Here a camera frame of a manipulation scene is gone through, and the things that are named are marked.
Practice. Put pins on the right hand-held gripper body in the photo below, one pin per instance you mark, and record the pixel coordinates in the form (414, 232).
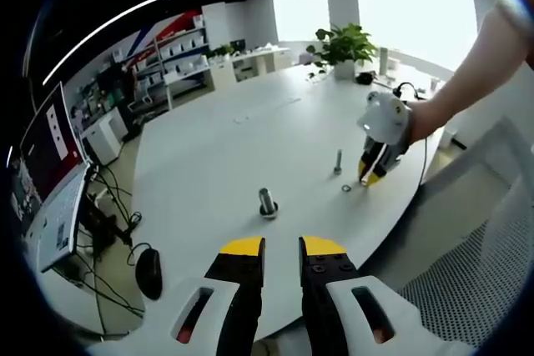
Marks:
(384, 118)

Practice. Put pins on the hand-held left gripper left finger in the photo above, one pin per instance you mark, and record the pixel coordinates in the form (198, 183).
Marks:
(235, 266)

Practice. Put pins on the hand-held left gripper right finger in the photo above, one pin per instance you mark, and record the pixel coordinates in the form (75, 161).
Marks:
(327, 268)

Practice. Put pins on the small metal threaded stud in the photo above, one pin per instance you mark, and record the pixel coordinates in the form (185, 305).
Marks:
(338, 160)

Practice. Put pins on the small metal washer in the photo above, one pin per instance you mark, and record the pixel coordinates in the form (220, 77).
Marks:
(343, 188)

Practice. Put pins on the large metal threaded stud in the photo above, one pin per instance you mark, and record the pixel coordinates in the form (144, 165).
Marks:
(265, 197)

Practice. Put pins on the black headset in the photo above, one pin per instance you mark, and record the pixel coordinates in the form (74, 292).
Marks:
(364, 78)

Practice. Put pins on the white stand device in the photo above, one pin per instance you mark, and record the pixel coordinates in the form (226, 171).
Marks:
(384, 62)

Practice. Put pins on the small white box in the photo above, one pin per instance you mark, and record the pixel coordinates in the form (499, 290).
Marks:
(447, 138)

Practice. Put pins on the green potted plant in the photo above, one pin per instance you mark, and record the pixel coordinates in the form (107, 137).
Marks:
(346, 45)

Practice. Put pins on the black computer mouse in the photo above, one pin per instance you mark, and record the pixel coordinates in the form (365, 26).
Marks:
(149, 274)

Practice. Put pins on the grey mesh office chair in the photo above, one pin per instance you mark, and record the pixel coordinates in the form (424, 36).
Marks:
(459, 247)

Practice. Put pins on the white low desk cabinet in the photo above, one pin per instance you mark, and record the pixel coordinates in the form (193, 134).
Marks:
(225, 72)

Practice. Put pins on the white drawer cabinet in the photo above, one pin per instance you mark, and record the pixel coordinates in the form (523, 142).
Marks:
(104, 135)

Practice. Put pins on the shelf with white bins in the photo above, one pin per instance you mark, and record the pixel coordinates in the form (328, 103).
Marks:
(183, 51)

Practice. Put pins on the monitor with colourful picture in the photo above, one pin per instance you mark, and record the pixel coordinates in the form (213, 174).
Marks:
(23, 189)

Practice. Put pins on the long curved ceiling light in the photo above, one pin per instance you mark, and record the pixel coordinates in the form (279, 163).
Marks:
(125, 14)

